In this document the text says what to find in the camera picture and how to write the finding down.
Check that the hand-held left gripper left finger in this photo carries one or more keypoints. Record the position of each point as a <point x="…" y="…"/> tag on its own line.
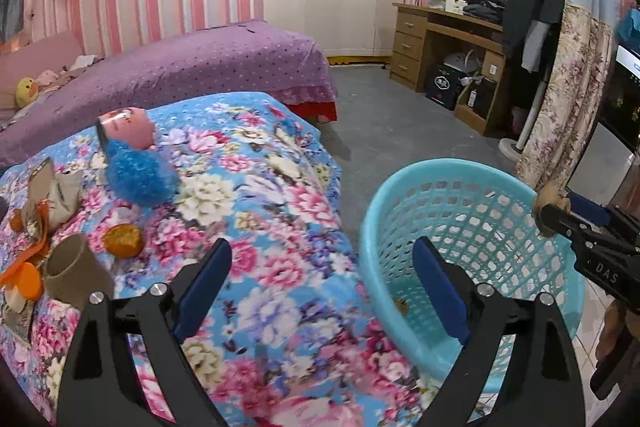
<point x="207" y="277"/>

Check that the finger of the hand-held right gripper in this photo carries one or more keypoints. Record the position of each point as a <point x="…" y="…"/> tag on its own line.
<point x="567" y="224"/>
<point x="590" y="209"/>

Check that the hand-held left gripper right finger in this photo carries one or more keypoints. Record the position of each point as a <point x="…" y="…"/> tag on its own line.
<point x="440" y="287"/>

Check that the tan scrap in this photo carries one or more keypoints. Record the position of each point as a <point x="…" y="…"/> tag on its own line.
<point x="547" y="194"/>

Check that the light blue plastic basket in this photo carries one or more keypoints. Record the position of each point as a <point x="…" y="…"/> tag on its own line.
<point x="450" y="187"/>

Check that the person's right hand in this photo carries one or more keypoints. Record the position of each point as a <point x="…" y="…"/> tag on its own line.
<point x="611" y="329"/>

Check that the small brown scrap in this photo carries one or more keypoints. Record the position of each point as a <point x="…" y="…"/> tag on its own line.
<point x="400" y="305"/>

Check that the white standing fan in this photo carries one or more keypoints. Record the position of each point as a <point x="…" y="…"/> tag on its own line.
<point x="515" y="149"/>

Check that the small orange-brown ball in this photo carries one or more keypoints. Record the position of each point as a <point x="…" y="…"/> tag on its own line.
<point x="123" y="241"/>

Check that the floral blanket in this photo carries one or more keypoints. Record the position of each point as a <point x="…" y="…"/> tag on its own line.
<point x="280" y="217"/>

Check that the black television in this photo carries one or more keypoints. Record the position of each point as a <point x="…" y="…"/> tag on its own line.
<point x="622" y="102"/>

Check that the floral beige curtain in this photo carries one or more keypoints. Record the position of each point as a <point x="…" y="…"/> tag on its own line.
<point x="570" y="97"/>

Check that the blue fluffy pom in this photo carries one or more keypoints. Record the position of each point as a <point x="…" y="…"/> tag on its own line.
<point x="140" y="177"/>

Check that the grey cardboard tube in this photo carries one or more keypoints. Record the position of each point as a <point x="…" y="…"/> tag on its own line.
<point x="75" y="269"/>

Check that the tan cloth bag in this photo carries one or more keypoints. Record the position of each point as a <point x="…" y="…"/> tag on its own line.
<point x="67" y="197"/>

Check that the orange plastic strip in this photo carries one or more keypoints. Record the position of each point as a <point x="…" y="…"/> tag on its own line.
<point x="27" y="259"/>

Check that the black printed bag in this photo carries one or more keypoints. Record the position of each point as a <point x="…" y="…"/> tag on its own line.
<point x="444" y="87"/>

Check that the purple dotted bed cover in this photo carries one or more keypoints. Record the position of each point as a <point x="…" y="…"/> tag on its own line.
<point x="200" y="62"/>

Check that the stack of dark clothes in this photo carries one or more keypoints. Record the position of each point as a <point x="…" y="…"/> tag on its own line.
<point x="487" y="4"/>

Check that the wooden desk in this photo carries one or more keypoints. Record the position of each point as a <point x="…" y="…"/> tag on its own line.
<point x="412" y="37"/>

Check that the white folded cloth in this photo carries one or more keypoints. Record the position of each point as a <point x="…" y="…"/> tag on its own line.
<point x="84" y="62"/>

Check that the white box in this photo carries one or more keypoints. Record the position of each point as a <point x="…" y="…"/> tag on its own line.
<point x="450" y="1"/>

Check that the pink plush toy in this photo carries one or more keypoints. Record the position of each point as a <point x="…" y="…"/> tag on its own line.
<point x="47" y="79"/>

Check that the yellow duck plush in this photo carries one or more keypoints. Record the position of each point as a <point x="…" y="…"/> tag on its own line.
<point x="26" y="91"/>

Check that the pink headboard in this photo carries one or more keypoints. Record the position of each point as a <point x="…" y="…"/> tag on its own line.
<point x="40" y="54"/>

